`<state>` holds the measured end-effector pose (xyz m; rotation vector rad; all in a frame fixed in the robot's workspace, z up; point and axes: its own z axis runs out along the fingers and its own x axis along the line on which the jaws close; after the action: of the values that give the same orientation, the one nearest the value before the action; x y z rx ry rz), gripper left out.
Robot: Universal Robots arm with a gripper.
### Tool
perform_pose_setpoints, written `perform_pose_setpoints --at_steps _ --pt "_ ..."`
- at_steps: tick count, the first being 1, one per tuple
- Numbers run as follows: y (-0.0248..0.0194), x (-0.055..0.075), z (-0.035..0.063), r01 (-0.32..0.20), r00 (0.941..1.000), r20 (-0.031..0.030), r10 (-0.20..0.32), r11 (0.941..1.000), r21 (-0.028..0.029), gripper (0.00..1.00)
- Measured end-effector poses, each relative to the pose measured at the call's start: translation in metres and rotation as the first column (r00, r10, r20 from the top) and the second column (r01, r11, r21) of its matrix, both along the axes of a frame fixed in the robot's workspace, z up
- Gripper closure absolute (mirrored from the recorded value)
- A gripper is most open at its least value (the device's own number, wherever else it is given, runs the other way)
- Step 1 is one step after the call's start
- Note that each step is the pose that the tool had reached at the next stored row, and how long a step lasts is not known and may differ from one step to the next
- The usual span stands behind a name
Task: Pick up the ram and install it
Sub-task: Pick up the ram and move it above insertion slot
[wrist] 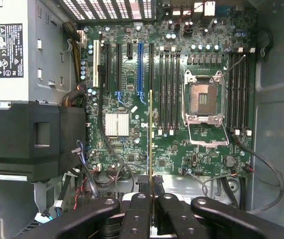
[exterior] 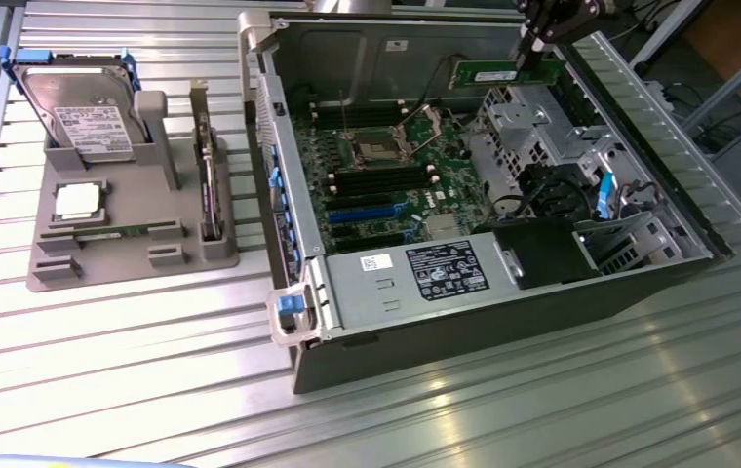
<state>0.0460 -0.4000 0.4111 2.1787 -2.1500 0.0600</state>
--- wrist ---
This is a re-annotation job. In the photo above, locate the black RAM slot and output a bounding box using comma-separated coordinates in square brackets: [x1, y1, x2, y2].
[169, 46, 176, 136]
[175, 46, 182, 136]
[164, 46, 170, 136]
[227, 48, 234, 136]
[234, 48, 240, 136]
[158, 46, 165, 136]
[245, 48, 252, 137]
[239, 48, 246, 136]

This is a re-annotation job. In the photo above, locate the green motherboard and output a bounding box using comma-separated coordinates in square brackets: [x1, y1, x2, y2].
[80, 21, 257, 179]

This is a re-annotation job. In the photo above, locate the round coin cell battery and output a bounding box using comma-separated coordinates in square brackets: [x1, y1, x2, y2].
[223, 154, 237, 168]

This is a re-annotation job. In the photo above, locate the metal socket cover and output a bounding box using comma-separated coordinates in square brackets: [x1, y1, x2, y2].
[186, 115, 231, 148]

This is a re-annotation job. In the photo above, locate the silver chipset heatsink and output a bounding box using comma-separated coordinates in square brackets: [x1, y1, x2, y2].
[105, 113, 131, 137]

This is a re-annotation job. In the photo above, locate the socket locking lever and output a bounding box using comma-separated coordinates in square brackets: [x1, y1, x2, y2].
[181, 74, 191, 125]

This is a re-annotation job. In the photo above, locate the CPU socket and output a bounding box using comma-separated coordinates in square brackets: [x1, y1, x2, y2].
[183, 69, 226, 124]

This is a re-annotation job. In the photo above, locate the black plastic drive bay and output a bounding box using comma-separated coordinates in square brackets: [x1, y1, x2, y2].
[0, 101, 87, 183]

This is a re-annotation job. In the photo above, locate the blue expansion slot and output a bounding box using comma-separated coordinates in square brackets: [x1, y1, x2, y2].
[137, 42, 144, 95]

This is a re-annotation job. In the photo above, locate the long black expansion slot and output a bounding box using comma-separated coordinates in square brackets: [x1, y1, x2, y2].
[148, 42, 155, 91]
[115, 42, 123, 92]
[104, 42, 111, 93]

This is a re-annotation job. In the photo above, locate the white expansion slot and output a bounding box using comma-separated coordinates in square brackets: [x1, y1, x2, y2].
[93, 39, 101, 88]

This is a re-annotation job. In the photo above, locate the short black expansion slot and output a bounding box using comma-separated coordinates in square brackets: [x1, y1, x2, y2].
[126, 41, 134, 61]

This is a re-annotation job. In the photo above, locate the grey metal PC case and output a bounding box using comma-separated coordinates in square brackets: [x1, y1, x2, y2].
[0, 0, 284, 239]

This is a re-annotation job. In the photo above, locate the silver power supply unit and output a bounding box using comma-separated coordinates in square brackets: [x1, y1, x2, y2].
[0, 0, 37, 102]

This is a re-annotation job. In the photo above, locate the grey wire loop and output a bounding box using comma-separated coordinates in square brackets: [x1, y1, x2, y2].
[201, 173, 239, 198]

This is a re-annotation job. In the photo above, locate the blue wire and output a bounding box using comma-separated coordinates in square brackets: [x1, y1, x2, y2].
[76, 139, 100, 197]

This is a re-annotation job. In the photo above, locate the thick black wire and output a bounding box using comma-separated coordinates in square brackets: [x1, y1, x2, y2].
[230, 131, 284, 215]

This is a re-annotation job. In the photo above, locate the thin grey wire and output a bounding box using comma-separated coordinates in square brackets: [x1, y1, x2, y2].
[224, 54, 247, 75]

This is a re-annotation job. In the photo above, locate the yellow and black wire bundle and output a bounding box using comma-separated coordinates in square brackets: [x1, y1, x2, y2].
[61, 21, 87, 108]

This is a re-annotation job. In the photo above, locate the red and black twisted wire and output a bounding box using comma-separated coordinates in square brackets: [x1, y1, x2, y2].
[173, 0, 209, 27]

